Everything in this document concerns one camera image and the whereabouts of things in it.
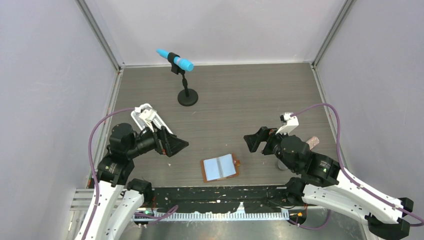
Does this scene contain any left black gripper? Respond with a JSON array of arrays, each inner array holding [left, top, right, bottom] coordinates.
[[127, 120, 189, 158]]

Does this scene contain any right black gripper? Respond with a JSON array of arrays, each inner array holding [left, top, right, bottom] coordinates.
[[242, 126, 298, 173]]

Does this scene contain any brown leather card holder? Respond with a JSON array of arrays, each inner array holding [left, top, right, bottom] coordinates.
[[200, 153, 241, 183]]

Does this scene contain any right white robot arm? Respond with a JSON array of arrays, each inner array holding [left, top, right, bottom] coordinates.
[[243, 126, 414, 240]]

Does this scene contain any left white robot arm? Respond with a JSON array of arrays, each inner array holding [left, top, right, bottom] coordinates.
[[75, 123, 189, 240]]

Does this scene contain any white perforated plastic basket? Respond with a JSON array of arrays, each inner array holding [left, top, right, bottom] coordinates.
[[130, 103, 175, 135]]

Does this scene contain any black microphone stand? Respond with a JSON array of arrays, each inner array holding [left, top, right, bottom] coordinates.
[[173, 70, 199, 107]]

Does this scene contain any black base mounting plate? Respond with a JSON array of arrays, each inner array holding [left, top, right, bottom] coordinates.
[[121, 185, 319, 215]]

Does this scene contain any pink glitter stick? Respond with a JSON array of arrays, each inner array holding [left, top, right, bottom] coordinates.
[[276, 136, 321, 171]]

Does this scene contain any blue toy microphone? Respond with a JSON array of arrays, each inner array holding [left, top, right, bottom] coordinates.
[[156, 48, 194, 74]]

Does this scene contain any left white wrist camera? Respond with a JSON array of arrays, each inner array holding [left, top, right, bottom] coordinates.
[[134, 106, 165, 133]]

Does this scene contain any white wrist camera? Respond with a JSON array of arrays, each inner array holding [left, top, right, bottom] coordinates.
[[134, 106, 165, 133], [276, 112, 299, 135]]

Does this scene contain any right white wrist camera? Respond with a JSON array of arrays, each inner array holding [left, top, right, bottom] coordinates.
[[276, 112, 299, 135]]

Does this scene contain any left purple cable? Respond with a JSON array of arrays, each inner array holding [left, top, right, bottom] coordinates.
[[81, 107, 180, 240]]

